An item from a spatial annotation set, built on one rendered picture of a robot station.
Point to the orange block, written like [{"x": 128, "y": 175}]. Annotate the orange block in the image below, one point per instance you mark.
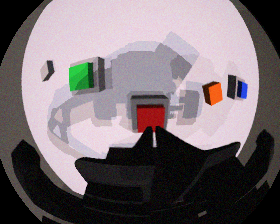
[{"x": 212, "y": 93}]

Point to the blue button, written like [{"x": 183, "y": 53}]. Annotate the blue button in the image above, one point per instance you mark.
[{"x": 236, "y": 88}]

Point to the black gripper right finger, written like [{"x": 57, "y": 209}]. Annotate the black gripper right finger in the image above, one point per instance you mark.
[{"x": 184, "y": 164}]

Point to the red button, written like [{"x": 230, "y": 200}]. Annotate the red button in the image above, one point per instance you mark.
[{"x": 149, "y": 111}]

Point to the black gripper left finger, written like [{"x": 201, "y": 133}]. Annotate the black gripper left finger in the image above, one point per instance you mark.
[{"x": 135, "y": 169}]

